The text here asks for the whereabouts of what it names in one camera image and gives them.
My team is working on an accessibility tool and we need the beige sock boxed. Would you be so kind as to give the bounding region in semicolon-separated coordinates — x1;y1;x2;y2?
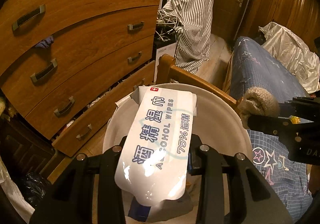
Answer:
237;86;280;130

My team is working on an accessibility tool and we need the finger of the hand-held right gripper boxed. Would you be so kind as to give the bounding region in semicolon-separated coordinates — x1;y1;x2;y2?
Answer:
284;97;320;117
246;113;301;140

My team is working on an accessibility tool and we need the grey striped cloth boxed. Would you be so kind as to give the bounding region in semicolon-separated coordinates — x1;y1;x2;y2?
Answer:
160;0;221;75

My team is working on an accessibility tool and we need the white plastic bucket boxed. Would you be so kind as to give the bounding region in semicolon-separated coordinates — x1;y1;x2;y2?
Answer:
102;83;253;224

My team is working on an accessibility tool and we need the wooden chest of drawers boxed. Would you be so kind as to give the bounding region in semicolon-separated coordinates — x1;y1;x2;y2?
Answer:
0;0;164;157

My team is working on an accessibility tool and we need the tangle of white cables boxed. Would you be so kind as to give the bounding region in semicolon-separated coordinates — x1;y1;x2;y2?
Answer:
156;6;186;40

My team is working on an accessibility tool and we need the blue cloth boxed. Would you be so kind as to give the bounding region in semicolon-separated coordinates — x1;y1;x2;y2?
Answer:
35;36;54;49

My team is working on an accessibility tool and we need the black plastic bag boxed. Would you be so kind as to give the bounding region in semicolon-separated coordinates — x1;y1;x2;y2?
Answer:
20;173;51;207

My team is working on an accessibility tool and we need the blue white flat packet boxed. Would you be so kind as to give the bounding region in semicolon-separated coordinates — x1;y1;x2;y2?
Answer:
126;193;194;223

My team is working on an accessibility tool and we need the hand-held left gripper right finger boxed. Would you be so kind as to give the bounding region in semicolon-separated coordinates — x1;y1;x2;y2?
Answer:
189;135;293;224

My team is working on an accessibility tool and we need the white wet wipes packet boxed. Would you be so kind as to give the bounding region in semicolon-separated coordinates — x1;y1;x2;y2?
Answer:
114;85;198;207

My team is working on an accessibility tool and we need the white plastic sheet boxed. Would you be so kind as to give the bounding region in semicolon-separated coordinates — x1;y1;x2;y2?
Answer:
0;159;36;224

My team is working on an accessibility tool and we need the white carton box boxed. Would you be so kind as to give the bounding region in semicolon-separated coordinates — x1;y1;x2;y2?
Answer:
152;36;177;85

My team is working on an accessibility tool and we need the white satin cloth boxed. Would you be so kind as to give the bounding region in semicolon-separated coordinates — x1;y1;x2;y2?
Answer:
258;22;320;95

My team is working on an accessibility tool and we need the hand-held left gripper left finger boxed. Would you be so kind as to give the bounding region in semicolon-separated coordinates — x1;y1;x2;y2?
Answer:
29;136;128;224

